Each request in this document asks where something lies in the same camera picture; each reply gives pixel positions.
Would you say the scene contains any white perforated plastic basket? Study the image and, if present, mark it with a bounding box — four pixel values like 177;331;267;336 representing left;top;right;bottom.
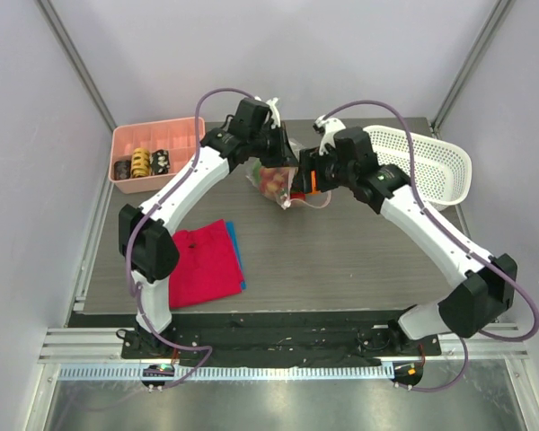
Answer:
364;125;473;211

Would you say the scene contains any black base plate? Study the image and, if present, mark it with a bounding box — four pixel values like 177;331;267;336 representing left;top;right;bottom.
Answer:
120;311;436;362

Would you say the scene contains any blue folded cloth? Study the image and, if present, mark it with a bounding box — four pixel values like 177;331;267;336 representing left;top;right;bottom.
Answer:
222;220;246;297

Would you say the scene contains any red yellow lychee bunch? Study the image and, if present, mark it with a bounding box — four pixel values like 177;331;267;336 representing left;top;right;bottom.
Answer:
258;166;292;204

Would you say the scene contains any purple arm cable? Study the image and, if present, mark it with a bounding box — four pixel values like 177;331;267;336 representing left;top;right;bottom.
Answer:
125;87;261;390
325;99;539;392

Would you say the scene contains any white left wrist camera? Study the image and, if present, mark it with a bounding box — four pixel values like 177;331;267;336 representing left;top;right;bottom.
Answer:
252;97;281;132

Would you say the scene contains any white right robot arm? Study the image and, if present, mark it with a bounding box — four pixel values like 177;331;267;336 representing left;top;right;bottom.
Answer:
293;127;517;355

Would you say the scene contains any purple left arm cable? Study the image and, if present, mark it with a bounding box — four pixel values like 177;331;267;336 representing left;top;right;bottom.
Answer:
125;87;261;390

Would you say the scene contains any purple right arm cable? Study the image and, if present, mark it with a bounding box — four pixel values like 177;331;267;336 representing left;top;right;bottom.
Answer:
325;99;539;392

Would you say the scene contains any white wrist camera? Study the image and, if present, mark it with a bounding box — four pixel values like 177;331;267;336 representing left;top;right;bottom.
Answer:
252;97;281;132
314;116;346;155

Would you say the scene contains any yellow spiral item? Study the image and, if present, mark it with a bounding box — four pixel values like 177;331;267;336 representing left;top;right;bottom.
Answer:
130;147;152;179

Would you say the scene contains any red folded cloth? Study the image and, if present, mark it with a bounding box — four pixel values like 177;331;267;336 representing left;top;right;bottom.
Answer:
168;219;227;309

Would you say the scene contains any pink compartment tray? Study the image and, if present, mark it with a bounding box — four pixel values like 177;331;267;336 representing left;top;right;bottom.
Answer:
108;117;205;194

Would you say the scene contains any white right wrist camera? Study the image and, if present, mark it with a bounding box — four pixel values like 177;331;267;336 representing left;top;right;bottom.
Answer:
314;116;346;155

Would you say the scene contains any clear zip top bag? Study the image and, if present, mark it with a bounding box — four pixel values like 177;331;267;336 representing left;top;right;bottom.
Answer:
245;159;331;209

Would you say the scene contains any black white patterned item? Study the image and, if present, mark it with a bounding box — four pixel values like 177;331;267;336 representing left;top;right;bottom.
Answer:
150;149;170;176

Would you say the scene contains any orange fake orange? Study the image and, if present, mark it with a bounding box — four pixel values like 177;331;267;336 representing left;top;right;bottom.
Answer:
310;170;320;195

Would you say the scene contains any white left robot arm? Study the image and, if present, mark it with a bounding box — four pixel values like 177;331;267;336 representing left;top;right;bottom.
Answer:
119;98;297;358

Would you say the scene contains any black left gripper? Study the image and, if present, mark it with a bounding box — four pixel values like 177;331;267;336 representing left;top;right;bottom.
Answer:
249;122;299;170

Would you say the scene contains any dark brown round item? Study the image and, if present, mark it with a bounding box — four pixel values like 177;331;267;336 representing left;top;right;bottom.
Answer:
113;160;131;180

